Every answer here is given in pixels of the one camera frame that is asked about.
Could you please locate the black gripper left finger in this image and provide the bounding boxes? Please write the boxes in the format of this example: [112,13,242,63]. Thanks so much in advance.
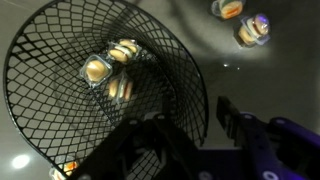
[71,114,208,180]

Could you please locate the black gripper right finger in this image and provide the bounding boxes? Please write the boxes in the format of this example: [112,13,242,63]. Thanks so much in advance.
[216,95,320,180]

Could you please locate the black wire mesh basket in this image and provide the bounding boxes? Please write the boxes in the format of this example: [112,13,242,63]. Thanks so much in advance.
[2,0,210,180]

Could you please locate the wrapped burger gummy candy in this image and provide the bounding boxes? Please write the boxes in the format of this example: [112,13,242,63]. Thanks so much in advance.
[49,159,80,180]
[107,73,135,104]
[79,54,114,88]
[107,38,143,65]
[210,0,247,20]
[237,13,272,48]

